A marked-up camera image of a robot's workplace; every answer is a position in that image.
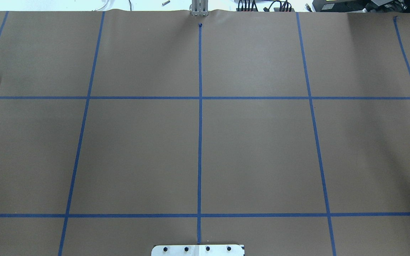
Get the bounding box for black monitor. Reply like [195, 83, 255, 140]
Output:
[312, 0, 410, 13]

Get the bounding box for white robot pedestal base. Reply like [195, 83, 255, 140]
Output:
[151, 244, 246, 256]

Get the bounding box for black cable connectors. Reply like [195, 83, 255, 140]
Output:
[234, 0, 295, 12]

